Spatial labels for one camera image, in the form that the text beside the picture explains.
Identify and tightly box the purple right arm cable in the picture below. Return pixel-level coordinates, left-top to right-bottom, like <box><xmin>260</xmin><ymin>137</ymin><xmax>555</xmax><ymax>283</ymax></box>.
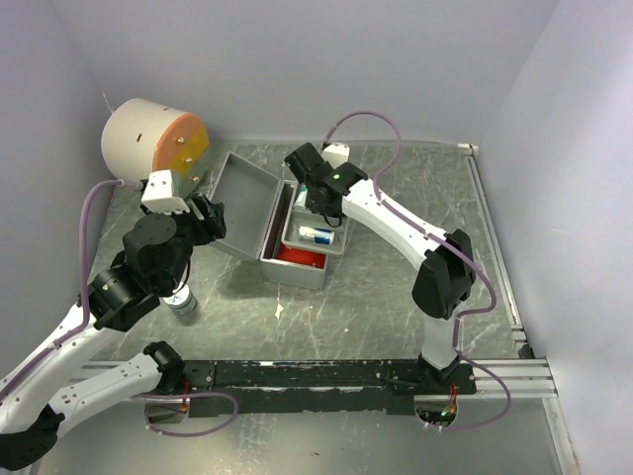
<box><xmin>323</xmin><ymin>111</ymin><xmax>513</xmax><ymax>431</ymax></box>

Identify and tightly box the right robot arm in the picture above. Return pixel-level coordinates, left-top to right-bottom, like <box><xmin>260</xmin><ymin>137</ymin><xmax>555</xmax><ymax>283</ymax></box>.
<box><xmin>284</xmin><ymin>142</ymin><xmax>476</xmax><ymax>394</ymax></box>

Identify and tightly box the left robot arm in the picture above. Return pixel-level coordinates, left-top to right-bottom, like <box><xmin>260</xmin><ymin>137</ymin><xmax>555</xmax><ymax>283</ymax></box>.
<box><xmin>1</xmin><ymin>195</ymin><xmax>226</xmax><ymax>471</ymax></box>

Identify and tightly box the grey metal case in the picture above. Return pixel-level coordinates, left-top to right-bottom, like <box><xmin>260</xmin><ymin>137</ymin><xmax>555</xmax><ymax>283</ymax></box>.
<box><xmin>209</xmin><ymin>152</ymin><xmax>326</xmax><ymax>290</ymax></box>

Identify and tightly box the aluminium frame rail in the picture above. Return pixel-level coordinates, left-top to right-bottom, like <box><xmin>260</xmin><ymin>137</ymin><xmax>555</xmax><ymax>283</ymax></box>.
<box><xmin>68</xmin><ymin>359</ymin><xmax>559</xmax><ymax>399</ymax></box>

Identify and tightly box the white round jar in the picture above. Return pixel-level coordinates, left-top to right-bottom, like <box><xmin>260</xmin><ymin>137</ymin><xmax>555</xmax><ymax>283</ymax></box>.
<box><xmin>162</xmin><ymin>286</ymin><xmax>198</xmax><ymax>317</ymax></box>

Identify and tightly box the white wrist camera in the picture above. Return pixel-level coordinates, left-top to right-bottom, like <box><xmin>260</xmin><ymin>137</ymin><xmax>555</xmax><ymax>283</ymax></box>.
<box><xmin>140</xmin><ymin>169</ymin><xmax>191</xmax><ymax>215</ymax></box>
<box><xmin>321</xmin><ymin>142</ymin><xmax>350</xmax><ymax>169</ymax></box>

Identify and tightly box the grey divided tray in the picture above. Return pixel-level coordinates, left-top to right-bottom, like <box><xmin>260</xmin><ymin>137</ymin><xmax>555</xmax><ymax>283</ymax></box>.
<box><xmin>281</xmin><ymin>181</ymin><xmax>349</xmax><ymax>256</ymax></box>

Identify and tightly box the red first aid pouch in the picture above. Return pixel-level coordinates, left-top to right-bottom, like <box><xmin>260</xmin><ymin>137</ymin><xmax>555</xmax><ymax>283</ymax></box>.
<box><xmin>275</xmin><ymin>243</ymin><xmax>326</xmax><ymax>269</ymax></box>

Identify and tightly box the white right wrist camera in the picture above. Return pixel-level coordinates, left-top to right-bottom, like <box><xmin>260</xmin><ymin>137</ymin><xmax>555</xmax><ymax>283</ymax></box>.
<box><xmin>321</xmin><ymin>142</ymin><xmax>350</xmax><ymax>169</ymax></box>

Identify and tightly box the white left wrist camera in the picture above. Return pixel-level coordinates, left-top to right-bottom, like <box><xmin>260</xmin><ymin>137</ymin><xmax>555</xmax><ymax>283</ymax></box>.
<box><xmin>140</xmin><ymin>169</ymin><xmax>191</xmax><ymax>215</ymax></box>

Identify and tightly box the white cylinder with orange face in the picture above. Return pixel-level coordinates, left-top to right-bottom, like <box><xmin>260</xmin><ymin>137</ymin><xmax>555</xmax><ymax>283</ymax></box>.
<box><xmin>101</xmin><ymin>98</ymin><xmax>211</xmax><ymax>195</ymax></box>

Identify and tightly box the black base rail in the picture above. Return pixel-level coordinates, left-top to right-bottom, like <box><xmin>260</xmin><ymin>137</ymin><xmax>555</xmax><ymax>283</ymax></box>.
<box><xmin>142</xmin><ymin>340</ymin><xmax>479</xmax><ymax>420</ymax></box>

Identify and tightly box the small white plastic bottle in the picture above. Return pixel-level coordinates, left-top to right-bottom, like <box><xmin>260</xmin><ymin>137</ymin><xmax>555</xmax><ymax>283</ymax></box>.
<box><xmin>293</xmin><ymin>186</ymin><xmax>308</xmax><ymax>210</ymax></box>

